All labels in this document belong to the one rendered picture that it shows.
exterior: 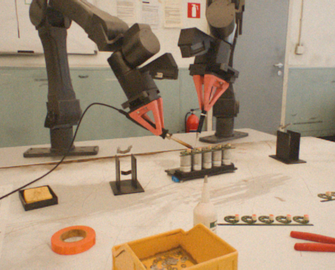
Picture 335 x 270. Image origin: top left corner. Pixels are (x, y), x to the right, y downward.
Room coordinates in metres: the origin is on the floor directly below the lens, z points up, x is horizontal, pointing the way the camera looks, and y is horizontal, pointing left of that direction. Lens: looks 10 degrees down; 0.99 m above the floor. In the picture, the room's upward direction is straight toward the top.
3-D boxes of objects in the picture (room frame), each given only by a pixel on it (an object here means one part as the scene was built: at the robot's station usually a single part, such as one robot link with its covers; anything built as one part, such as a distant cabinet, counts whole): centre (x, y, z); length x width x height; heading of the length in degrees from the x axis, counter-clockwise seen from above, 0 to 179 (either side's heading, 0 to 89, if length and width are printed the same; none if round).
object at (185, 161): (0.69, -0.04, 0.79); 0.02 x 0.02 x 0.05
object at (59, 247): (0.43, 0.13, 0.76); 0.06 x 0.06 x 0.01
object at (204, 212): (0.42, -0.05, 0.80); 0.03 x 0.03 x 0.10
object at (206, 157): (0.72, -0.08, 0.79); 0.02 x 0.02 x 0.05
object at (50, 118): (0.92, 0.30, 0.85); 0.09 x 0.06 x 0.06; 140
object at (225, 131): (1.12, -0.20, 0.79); 0.20 x 0.07 x 0.08; 132
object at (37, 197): (0.58, 0.24, 0.76); 0.07 x 0.05 x 0.02; 32
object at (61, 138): (0.92, 0.31, 0.79); 0.20 x 0.07 x 0.08; 97
